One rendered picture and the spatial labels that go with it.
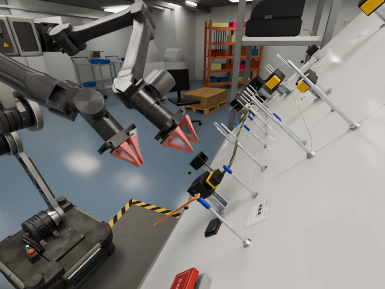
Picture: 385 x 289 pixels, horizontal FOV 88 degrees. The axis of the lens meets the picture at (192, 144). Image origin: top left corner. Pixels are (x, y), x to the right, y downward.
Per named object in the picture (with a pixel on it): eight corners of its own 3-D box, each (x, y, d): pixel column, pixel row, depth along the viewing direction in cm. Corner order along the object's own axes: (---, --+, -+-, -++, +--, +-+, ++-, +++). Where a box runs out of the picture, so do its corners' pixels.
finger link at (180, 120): (206, 131, 58) (181, 109, 56) (200, 143, 52) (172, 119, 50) (192, 144, 61) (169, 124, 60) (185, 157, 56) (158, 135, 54)
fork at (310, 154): (317, 154, 32) (255, 94, 32) (307, 160, 33) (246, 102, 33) (315, 149, 34) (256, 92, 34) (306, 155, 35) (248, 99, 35)
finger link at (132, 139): (153, 154, 54) (130, 127, 53) (136, 171, 49) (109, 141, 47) (142, 162, 59) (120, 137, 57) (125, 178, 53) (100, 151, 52)
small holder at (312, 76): (334, 79, 53) (314, 59, 52) (330, 94, 47) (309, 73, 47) (318, 90, 56) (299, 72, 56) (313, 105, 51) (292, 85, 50)
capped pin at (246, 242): (243, 242, 31) (192, 194, 30) (251, 237, 30) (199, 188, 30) (243, 249, 29) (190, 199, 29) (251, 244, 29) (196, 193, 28)
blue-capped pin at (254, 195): (253, 194, 40) (222, 164, 40) (259, 191, 39) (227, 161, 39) (251, 199, 39) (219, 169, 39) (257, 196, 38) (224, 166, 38)
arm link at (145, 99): (126, 104, 54) (125, 97, 49) (144, 86, 56) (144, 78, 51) (146, 121, 55) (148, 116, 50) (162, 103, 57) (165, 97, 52)
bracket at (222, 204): (224, 201, 49) (209, 187, 49) (231, 198, 48) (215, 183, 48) (217, 215, 46) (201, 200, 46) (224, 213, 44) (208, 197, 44)
